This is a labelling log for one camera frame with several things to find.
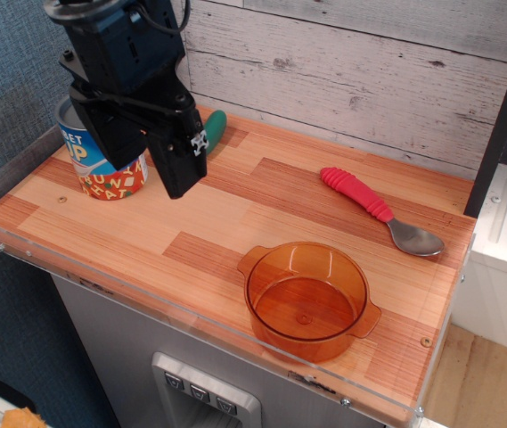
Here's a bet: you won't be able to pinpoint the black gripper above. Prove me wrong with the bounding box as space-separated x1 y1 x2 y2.
60 50 209 199

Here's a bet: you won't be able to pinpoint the alphabet soup can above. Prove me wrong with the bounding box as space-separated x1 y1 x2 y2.
54 96 148 201

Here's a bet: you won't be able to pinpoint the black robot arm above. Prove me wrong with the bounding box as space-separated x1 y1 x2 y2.
44 1 209 199

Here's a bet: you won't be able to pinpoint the orange transparent plastic pot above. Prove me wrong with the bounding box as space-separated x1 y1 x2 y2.
238 242 381 363

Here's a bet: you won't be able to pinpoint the green plastic toy vegetable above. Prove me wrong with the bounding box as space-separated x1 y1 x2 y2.
204 110 227 154

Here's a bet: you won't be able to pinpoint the clear acrylic table guard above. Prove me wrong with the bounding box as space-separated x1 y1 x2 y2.
0 119 474 427

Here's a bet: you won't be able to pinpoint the grey toy fridge cabinet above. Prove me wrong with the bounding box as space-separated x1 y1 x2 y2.
54 277 379 427

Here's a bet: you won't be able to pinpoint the orange object bottom corner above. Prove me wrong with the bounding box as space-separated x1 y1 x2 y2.
0 407 47 428

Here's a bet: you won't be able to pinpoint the white toy sink unit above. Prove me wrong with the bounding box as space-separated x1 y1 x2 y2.
451 165 507 347

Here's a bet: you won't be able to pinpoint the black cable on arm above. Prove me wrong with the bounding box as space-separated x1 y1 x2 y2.
135 0 192 35

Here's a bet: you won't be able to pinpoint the red handled metal spoon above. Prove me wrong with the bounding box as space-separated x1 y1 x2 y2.
320 167 445 257

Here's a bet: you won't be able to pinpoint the black vertical post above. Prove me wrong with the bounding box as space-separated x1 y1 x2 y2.
463 90 507 218

